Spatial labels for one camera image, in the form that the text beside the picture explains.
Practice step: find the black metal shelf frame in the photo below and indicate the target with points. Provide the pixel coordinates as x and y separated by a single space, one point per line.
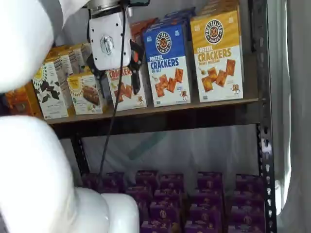
170 121

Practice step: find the orange white pretzel crackers box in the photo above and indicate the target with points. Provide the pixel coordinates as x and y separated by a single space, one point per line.
124 97
145 23

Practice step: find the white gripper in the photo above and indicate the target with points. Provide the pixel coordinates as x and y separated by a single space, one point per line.
107 43

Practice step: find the blue white pretzel crackers box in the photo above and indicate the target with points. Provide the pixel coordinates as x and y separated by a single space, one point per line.
181 12
167 72
170 23

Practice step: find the wooden shelf board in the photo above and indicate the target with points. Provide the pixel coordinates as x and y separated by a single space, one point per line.
170 109

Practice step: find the yellow white pretzel crackers box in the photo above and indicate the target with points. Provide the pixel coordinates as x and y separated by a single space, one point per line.
218 60
218 7

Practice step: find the purple Annie's snack box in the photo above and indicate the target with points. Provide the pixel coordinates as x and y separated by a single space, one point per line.
249 182
168 196
248 199
91 182
204 227
172 180
246 228
139 195
247 214
115 182
208 196
147 178
165 211
210 180
206 212
158 227

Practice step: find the Simple Mills sweet thins box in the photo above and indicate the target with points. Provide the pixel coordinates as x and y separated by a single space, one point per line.
48 97
63 64
74 58
85 53

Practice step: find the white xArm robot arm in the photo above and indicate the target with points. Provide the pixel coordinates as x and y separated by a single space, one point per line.
29 170

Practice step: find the Simple Mills almond bars box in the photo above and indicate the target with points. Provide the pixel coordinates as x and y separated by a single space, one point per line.
82 97
83 70

